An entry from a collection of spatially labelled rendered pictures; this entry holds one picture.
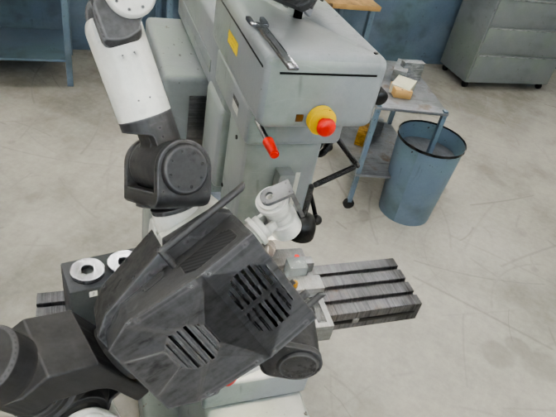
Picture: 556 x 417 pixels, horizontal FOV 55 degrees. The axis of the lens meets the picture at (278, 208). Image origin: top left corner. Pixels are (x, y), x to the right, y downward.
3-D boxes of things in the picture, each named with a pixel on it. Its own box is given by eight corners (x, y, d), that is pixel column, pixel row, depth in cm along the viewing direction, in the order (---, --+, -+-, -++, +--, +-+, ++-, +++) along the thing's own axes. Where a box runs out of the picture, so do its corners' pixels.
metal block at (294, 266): (304, 280, 173) (309, 267, 169) (287, 282, 171) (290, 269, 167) (300, 269, 177) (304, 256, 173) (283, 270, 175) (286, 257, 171)
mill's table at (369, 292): (415, 318, 191) (423, 304, 186) (36, 373, 150) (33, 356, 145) (386, 272, 207) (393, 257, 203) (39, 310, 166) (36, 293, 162)
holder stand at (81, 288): (150, 317, 161) (151, 270, 149) (74, 338, 151) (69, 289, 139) (138, 289, 169) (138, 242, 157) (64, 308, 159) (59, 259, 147)
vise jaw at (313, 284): (323, 296, 171) (325, 288, 168) (278, 300, 166) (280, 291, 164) (317, 282, 175) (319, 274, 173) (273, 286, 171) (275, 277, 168)
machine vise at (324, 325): (329, 340, 166) (337, 317, 160) (284, 345, 162) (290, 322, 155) (298, 261, 192) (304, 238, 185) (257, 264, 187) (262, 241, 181)
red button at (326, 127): (334, 139, 108) (339, 122, 106) (316, 139, 107) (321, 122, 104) (328, 130, 110) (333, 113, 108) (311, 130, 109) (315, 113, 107)
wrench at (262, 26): (304, 71, 95) (304, 66, 94) (283, 70, 93) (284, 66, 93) (263, 20, 112) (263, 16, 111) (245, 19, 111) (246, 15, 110)
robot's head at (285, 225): (275, 254, 107) (308, 227, 108) (259, 229, 99) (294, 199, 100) (256, 235, 111) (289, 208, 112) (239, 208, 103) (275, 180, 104)
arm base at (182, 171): (166, 232, 85) (225, 203, 91) (140, 155, 80) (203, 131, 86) (130, 218, 96) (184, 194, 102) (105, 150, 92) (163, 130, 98)
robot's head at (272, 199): (271, 237, 105) (307, 222, 105) (257, 214, 98) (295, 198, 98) (262, 213, 109) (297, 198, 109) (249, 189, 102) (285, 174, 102)
